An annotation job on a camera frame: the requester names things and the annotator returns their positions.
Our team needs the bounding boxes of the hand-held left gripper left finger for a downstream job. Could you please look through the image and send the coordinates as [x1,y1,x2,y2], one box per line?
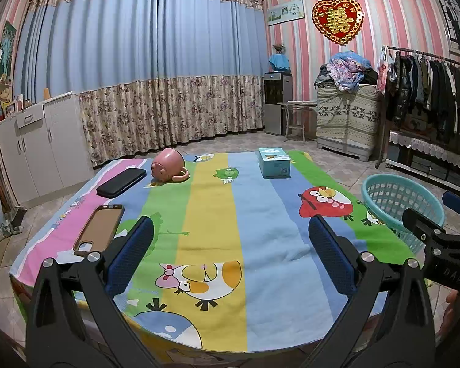
[25,215,165,368]

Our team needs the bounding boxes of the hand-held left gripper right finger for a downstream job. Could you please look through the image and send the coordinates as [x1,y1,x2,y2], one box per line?
[308,215,438,368]

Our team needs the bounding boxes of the light blue plastic basket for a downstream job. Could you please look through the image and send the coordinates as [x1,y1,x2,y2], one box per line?
[361,174,445,255]

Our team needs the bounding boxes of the phone with brown case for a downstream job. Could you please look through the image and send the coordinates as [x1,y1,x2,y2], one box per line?
[73,204,124,257]

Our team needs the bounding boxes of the low dark cabinet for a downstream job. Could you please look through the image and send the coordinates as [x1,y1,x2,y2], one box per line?
[385,130,460,196]

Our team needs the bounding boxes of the white lace cloth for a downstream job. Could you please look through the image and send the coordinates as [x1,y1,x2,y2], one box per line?
[389,130,460,171]

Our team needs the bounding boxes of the black phone case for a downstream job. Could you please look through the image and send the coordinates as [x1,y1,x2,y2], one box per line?
[96,167,147,199]

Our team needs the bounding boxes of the printed cartoon blanket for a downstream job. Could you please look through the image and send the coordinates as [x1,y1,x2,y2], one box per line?
[8,150,416,355]

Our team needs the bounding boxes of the pink cup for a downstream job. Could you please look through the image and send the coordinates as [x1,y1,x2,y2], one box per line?
[151,148,190,182]

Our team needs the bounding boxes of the grey washing machine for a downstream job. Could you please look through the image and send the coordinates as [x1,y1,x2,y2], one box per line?
[316,138,374,162]

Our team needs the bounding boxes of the teal cardboard box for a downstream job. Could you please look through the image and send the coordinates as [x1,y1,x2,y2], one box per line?
[258,147,292,179]

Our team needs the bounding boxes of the row of hanging clothes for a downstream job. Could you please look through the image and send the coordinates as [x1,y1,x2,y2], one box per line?
[385,52,460,135]

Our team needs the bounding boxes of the beige patterned cover cloth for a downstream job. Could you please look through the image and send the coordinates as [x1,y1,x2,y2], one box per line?
[316,83,380,150]

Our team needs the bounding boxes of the white cabinet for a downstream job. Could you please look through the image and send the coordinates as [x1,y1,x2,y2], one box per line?
[0,91,94,205]

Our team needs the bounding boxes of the white plastic bag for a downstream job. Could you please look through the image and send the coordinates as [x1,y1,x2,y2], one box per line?
[0,190,22,243]

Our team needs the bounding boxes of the pink hanging bag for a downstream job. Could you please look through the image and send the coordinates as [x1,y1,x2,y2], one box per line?
[376,52,395,93]

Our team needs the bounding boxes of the metal clothes rack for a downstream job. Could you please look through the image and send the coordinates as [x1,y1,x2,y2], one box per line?
[374,45,460,169]

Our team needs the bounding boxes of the grey water dispenser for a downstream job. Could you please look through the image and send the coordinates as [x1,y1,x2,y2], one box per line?
[263,71,293,136]

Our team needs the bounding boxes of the floral cloth bundle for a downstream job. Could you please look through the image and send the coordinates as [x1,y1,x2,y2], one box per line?
[327,51,372,92]

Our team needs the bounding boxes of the dark clothes pile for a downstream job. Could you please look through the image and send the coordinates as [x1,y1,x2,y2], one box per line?
[314,64,378,89]

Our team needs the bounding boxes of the blue cloth cover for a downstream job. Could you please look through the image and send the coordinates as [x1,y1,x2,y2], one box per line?
[268,54,292,73]

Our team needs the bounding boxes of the blue curtain with floral trim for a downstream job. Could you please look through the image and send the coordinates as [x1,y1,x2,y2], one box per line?
[13,0,267,169]

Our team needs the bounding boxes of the metal frame stool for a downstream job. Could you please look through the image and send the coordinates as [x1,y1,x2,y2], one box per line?
[278,101,317,142]

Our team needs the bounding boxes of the window print wall poster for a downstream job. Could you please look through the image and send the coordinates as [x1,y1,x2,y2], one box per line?
[433,0,460,52]

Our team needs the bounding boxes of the cartoon wall poster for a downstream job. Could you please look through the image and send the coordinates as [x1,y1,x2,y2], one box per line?
[0,80,14,121]

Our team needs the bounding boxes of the red heart wall decoration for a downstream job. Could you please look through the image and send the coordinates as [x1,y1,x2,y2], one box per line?
[312,0,364,46]

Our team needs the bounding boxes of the green wall poster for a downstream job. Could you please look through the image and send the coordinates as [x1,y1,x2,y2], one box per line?
[0,21,18,81]

